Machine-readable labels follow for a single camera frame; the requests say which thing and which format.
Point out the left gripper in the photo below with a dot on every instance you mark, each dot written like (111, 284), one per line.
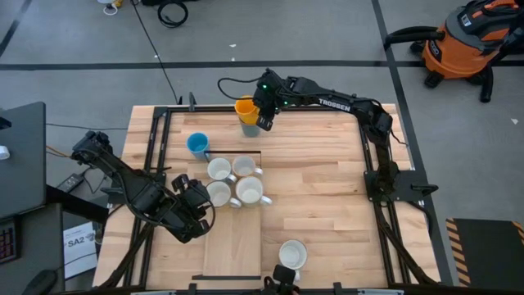
(190, 213)

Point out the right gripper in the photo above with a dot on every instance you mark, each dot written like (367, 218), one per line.
(268, 92)

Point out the yellow faceted mug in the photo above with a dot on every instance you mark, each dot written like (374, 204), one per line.
(245, 110)

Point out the grey mug white interior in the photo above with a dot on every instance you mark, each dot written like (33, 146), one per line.
(219, 193)

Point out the white crackle pattern mug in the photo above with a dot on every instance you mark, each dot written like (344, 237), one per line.
(219, 169)

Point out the blue faceted mug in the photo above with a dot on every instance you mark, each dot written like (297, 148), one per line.
(197, 145)

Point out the beige mug white interior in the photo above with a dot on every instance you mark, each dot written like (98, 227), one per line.
(245, 166)

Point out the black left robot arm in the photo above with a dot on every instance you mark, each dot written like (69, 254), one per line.
(135, 192)

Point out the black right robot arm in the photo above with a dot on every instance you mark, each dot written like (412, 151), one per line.
(335, 104)

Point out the black power adapter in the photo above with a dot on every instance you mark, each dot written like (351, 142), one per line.
(70, 183)

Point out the white printed paper sheet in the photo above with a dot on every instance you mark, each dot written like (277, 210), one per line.
(79, 254)

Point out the black desk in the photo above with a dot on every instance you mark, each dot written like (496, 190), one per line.
(22, 164)

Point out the black chair armrest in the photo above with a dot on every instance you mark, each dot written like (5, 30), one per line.
(41, 282)

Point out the small white desk item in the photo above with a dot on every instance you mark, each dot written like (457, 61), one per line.
(3, 152)

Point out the keyboard with coloured keys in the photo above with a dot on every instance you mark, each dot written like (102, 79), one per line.
(8, 243)

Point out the orange shop vacuum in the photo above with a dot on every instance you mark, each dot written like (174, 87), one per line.
(458, 49)

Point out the black hazard striped mat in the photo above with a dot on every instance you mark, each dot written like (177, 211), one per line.
(483, 250)

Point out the black table-level camera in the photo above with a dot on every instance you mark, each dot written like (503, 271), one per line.
(282, 274)

